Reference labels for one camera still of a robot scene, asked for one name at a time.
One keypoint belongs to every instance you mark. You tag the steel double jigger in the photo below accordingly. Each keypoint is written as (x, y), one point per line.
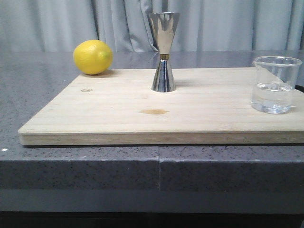
(164, 25)

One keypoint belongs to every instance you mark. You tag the clear glass beaker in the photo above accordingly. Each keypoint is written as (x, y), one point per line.
(276, 77)

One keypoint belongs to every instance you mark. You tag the wooden cutting board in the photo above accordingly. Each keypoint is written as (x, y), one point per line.
(209, 106)

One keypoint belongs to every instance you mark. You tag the yellow lemon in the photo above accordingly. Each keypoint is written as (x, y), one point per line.
(92, 57)

